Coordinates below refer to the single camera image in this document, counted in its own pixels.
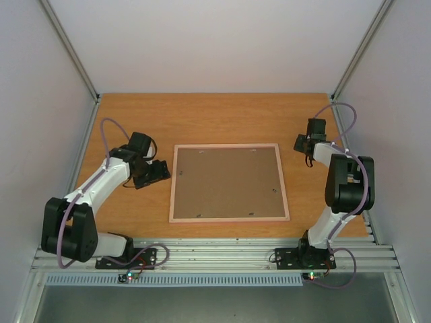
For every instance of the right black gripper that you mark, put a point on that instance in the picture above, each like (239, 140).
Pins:
(301, 143)

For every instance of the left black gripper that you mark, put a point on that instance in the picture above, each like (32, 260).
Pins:
(161, 173)

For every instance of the pink photo frame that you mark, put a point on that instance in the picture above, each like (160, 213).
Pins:
(228, 183)

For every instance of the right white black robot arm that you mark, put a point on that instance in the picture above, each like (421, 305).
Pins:
(349, 191)

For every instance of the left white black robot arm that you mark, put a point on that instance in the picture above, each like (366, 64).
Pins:
(69, 227)

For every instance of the left small circuit board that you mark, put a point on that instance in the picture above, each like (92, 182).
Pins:
(127, 278)

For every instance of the small circuit board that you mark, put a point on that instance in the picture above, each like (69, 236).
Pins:
(313, 276)
(127, 278)

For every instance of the right small circuit board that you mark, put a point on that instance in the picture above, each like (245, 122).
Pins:
(313, 276)

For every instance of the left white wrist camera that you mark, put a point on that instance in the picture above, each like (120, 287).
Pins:
(151, 153)

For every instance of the aluminium rail base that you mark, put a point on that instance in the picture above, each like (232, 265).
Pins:
(251, 255)

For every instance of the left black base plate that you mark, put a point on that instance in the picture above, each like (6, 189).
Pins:
(146, 257)

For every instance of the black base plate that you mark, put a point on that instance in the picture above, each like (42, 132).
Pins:
(146, 257)
(294, 259)

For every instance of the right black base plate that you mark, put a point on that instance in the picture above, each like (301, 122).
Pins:
(294, 259)

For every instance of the right aluminium corner post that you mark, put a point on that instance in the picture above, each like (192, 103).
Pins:
(372, 29)

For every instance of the aluminium corner post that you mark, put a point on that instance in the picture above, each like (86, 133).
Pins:
(63, 37)
(372, 29)

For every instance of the grey slotted cable duct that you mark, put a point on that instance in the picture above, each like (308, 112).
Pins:
(178, 280)

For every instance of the left aluminium corner post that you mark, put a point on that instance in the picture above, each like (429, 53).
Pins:
(63, 37)

